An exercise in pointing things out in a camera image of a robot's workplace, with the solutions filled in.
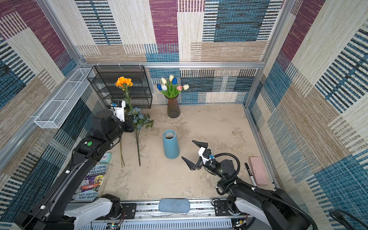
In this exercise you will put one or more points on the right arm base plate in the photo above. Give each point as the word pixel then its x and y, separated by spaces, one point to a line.
pixel 221 208

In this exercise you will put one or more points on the colourful paperback book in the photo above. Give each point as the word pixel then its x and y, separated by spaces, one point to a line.
pixel 89 188

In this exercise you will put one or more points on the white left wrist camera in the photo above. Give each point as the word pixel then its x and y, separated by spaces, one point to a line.
pixel 118 107

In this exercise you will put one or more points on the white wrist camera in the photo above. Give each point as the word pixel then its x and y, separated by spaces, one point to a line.
pixel 118 107
pixel 205 155

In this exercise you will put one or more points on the teal cylindrical vase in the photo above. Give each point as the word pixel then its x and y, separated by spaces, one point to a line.
pixel 170 144

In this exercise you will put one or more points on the orange marigold flower stem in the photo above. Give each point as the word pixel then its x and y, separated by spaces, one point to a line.
pixel 125 85

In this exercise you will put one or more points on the yellow tulip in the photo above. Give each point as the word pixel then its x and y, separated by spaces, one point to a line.
pixel 170 84

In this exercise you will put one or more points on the small teal box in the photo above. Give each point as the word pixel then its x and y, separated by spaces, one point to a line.
pixel 106 158

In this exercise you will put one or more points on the red ribbed glass vase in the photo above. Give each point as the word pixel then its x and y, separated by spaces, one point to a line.
pixel 173 109

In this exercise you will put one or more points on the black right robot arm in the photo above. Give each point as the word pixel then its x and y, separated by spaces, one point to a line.
pixel 274 208

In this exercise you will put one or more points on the pink case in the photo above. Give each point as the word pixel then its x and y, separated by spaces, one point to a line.
pixel 259 171

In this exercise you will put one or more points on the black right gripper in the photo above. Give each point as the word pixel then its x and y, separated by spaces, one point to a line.
pixel 192 166

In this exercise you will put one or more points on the blue grey sponge pad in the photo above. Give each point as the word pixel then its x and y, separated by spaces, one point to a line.
pixel 173 205

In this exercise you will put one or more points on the black marker pen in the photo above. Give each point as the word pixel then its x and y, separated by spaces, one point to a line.
pixel 250 174

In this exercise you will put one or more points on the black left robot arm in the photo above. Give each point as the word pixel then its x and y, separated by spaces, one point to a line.
pixel 48 213

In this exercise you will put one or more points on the black wire shelf rack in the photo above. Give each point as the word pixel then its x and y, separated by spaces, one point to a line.
pixel 114 83

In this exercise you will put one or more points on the blue hydrangea flower bunch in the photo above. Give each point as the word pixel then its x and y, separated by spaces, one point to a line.
pixel 140 120

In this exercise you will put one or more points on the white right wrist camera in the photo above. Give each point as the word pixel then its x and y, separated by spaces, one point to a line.
pixel 205 155

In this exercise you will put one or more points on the white wire mesh basket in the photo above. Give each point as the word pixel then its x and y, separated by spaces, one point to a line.
pixel 61 105

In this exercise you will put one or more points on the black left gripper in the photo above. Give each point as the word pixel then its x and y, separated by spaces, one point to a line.
pixel 129 124

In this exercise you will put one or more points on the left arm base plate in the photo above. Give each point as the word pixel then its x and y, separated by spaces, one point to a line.
pixel 128 211

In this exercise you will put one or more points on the white tulip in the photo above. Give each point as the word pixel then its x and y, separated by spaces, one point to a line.
pixel 183 88

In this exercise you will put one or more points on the orange and beige flower sprig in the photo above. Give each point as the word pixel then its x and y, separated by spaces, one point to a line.
pixel 121 152

